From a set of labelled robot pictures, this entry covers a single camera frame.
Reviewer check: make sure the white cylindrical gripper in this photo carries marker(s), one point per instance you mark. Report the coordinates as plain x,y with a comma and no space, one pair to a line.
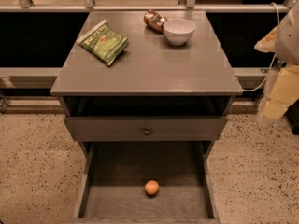
289,39

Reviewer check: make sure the orange fruit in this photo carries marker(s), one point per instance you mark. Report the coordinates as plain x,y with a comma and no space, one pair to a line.
152,187

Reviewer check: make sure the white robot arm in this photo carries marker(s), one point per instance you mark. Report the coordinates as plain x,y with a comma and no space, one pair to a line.
283,41

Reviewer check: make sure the grey wooden drawer cabinet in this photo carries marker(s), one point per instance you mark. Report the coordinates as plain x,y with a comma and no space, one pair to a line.
152,78

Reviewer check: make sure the round brass drawer knob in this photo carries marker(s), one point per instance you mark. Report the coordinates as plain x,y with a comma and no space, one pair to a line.
147,131

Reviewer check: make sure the white ceramic bowl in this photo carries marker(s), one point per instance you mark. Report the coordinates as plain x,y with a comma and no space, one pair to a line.
178,31

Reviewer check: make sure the brown foil snack packet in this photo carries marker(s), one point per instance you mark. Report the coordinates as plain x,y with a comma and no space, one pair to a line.
155,20

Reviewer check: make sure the green chip bag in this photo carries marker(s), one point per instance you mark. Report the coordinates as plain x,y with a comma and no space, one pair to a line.
103,43

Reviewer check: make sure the metal railing frame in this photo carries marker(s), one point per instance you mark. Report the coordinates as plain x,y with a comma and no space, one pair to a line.
146,0

